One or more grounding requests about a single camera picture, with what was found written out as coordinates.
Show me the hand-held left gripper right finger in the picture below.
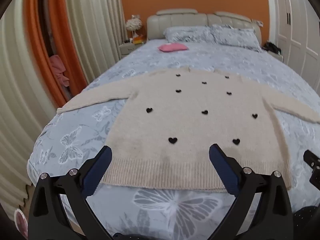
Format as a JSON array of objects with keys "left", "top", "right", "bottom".
[{"left": 209, "top": 144, "right": 293, "bottom": 240}]

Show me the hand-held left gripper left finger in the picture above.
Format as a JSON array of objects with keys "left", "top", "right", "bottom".
[{"left": 28, "top": 145, "right": 113, "bottom": 240}]

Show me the beige heart-pattern knit sweater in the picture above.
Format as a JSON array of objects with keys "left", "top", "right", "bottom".
[{"left": 57, "top": 67, "right": 320, "bottom": 193}]

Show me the person's dark dotted clothing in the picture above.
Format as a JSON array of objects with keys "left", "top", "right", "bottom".
[{"left": 292, "top": 205, "right": 320, "bottom": 240}]

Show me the pink round sticker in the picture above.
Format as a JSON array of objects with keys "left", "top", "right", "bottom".
[{"left": 14, "top": 209, "right": 29, "bottom": 239}]

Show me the cream pleated curtain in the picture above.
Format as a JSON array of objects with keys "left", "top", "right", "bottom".
[
  {"left": 0, "top": 0, "right": 58, "bottom": 213},
  {"left": 64, "top": 0, "right": 128, "bottom": 90}
]

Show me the pink hanging garment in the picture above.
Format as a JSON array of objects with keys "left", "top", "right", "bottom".
[{"left": 49, "top": 54, "right": 71, "bottom": 87}]

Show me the white nightstand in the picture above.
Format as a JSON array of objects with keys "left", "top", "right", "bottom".
[
  {"left": 261, "top": 48, "right": 285, "bottom": 63},
  {"left": 119, "top": 41, "right": 148, "bottom": 60}
]

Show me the bed with butterfly duvet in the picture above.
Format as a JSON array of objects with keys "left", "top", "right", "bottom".
[{"left": 27, "top": 40, "right": 320, "bottom": 240}]

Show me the black bag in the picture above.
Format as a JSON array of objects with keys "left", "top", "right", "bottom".
[{"left": 262, "top": 41, "right": 282, "bottom": 54}]

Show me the pink pouch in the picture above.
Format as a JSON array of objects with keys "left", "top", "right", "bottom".
[{"left": 157, "top": 43, "right": 190, "bottom": 53}]

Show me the grey floral pillow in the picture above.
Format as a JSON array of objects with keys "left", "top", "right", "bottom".
[
  {"left": 210, "top": 24, "right": 263, "bottom": 53},
  {"left": 164, "top": 26, "right": 217, "bottom": 43}
]

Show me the orange curtain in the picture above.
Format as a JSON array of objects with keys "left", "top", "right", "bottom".
[{"left": 24, "top": 0, "right": 75, "bottom": 108}]

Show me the white wardrobe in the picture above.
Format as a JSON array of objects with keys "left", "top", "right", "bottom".
[{"left": 266, "top": 0, "right": 320, "bottom": 93}]

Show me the white flower table lamp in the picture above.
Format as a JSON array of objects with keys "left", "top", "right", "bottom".
[{"left": 125, "top": 15, "right": 143, "bottom": 40}]

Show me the beige padded headboard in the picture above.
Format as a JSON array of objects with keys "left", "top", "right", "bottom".
[{"left": 146, "top": 8, "right": 263, "bottom": 48}]

